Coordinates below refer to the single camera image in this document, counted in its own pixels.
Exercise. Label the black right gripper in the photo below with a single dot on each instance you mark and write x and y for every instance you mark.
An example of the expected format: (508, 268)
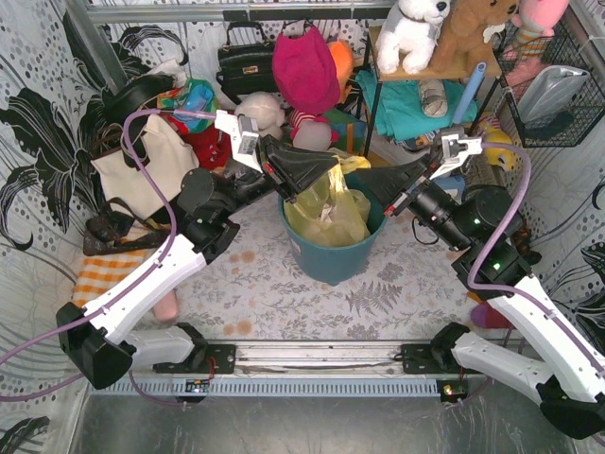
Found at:
(406, 192)

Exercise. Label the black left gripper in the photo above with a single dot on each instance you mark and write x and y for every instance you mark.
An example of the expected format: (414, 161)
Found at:
(272, 169)

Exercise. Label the yellow plastic trash bag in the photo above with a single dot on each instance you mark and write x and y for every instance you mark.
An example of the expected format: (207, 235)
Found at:
(330, 213)

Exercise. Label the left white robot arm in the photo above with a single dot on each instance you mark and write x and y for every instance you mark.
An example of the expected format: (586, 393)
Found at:
(100, 338)

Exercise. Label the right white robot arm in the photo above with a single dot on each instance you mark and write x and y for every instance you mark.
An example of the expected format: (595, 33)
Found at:
(566, 381)

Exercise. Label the teal plastic trash bin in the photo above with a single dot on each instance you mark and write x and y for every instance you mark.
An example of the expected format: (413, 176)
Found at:
(335, 265)

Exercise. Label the cream canvas tote bag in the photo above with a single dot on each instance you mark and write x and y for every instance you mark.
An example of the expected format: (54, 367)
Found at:
(169, 159)

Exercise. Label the white shoe box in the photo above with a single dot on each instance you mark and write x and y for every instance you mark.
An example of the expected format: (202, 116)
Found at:
(395, 154)

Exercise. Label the pink faced striped doll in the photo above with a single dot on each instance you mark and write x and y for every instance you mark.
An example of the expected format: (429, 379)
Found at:
(311, 132)

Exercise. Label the rainbow striped folded towel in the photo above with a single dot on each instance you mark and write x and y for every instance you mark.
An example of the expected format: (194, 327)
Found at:
(350, 131)

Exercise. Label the white plush lamb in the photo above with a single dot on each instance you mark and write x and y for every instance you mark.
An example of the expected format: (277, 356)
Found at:
(265, 109)

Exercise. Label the teal folded cloth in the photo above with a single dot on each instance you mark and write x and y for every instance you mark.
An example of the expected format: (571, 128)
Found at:
(399, 114)

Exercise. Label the red folded clothes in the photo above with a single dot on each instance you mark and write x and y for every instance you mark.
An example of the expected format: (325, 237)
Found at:
(212, 147)

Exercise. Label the magenta felt hat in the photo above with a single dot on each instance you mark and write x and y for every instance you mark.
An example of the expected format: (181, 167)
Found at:
(305, 72)

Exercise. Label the black leather handbag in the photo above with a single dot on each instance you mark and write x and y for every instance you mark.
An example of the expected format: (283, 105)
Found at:
(246, 69)

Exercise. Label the orange plush toy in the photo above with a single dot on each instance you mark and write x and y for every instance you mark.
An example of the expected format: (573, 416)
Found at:
(343, 58)

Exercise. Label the colourful rainbow cloth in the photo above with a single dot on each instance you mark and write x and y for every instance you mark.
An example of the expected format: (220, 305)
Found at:
(196, 95)

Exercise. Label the black orange patterned cloth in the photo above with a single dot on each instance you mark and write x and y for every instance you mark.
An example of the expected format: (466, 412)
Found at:
(521, 241)

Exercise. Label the white plush dog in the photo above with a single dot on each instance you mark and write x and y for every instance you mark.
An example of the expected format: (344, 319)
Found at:
(409, 35)

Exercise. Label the brown plush teddy bear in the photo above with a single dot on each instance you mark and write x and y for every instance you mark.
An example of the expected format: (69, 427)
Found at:
(468, 32)

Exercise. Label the magenta red sock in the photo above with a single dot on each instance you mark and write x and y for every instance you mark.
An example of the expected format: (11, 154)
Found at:
(486, 317)

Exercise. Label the pink plush toy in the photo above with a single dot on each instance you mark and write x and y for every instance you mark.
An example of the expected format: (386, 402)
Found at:
(535, 21)

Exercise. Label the orange checkered cloth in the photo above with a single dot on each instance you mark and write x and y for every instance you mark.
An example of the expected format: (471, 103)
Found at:
(102, 272)

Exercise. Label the blue handled mop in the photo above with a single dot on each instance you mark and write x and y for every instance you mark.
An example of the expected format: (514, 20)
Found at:
(468, 95)

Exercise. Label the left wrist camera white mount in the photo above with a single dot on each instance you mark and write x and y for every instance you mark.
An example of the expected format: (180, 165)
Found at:
(244, 136)

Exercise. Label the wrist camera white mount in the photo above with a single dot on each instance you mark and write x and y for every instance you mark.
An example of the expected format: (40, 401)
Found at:
(244, 136)
(451, 149)

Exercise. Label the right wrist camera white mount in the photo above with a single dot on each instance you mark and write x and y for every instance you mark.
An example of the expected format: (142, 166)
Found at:
(451, 149)

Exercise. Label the black wire basket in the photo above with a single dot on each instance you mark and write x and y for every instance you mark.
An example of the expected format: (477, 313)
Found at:
(563, 129)

